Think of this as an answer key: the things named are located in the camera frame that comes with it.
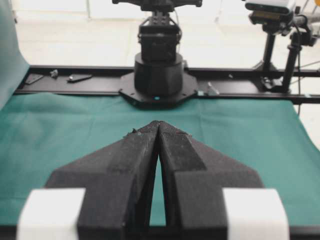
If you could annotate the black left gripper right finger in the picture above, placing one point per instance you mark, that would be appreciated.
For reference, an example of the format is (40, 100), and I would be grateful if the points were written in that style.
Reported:
(211, 196)

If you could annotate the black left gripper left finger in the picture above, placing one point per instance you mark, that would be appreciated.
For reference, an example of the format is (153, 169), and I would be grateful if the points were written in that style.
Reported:
(101, 196)

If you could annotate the green table cloth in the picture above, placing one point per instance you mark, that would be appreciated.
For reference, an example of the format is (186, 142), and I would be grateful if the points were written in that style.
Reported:
(41, 132)

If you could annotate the black flat tool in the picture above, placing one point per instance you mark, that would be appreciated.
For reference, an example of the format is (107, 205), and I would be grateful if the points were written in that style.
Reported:
(75, 78)

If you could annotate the small metal bolt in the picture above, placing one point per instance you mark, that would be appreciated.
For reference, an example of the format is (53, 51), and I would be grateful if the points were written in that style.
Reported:
(54, 74)

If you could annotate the teal backdrop sheet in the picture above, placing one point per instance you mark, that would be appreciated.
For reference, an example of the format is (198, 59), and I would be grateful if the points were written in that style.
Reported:
(13, 66)

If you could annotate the small metal corner bracket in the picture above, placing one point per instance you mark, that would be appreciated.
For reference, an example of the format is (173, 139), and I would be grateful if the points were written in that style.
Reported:
(211, 90)

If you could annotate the black aluminium rail frame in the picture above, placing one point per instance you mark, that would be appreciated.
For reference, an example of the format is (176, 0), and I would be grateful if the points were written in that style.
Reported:
(232, 83)

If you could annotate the black camera stand post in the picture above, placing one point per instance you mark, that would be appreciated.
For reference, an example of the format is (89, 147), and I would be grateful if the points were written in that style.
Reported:
(266, 65)

